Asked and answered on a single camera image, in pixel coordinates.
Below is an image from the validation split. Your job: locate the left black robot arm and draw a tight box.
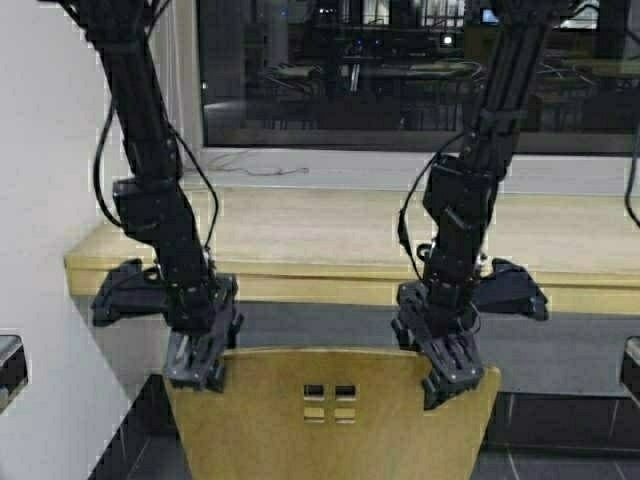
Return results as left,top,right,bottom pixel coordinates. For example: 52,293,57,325
57,1,243,392

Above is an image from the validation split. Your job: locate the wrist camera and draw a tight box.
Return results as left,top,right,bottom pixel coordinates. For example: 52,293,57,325
91,258,167,327
472,258,549,321

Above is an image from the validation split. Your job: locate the long wooden counter table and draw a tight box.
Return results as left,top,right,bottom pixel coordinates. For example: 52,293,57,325
63,187,640,316

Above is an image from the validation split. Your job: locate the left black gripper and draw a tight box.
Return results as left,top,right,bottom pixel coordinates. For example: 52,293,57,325
163,273,244,393

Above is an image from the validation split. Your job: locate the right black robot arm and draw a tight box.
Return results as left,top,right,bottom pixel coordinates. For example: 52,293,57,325
391,1,576,410

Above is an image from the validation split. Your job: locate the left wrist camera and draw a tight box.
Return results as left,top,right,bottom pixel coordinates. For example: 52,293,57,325
91,258,167,327

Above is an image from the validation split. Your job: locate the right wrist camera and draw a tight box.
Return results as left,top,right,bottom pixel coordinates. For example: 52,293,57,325
472,258,549,321

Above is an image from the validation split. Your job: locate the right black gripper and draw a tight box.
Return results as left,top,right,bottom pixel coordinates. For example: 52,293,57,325
391,282,484,411

